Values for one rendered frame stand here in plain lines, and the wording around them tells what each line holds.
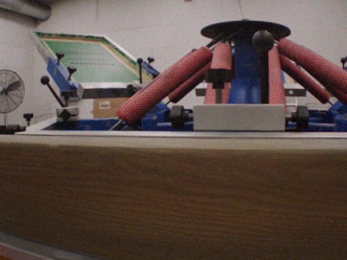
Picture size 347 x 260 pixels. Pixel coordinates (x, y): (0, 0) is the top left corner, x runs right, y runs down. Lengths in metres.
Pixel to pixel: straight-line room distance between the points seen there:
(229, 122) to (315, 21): 4.15
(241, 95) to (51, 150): 0.79
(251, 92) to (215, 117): 0.52
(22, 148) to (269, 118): 0.31
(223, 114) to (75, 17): 5.01
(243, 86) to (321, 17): 3.69
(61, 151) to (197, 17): 4.36
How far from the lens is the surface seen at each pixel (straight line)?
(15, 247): 0.20
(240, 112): 0.40
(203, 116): 0.41
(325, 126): 0.85
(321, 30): 4.49
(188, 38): 4.45
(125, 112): 0.78
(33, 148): 0.18
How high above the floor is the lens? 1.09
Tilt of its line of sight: 6 degrees down
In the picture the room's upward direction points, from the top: 1 degrees counter-clockwise
